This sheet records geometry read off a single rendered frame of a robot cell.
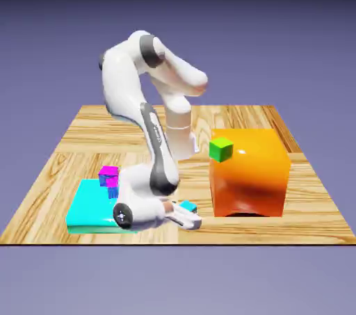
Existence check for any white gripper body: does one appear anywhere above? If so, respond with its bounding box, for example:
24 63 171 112
165 202 203 231

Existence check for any small green cube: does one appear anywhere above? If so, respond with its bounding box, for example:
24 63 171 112
209 137 234 163

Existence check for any small magenta cube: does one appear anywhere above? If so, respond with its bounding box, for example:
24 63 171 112
98 165 121 188

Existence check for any small cyan cube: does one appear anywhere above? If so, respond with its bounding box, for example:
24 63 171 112
179 200 198 213

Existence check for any large orange box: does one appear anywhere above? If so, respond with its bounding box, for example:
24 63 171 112
209 127 292 218

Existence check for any large cyan box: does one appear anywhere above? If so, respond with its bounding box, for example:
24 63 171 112
65 178 140 235

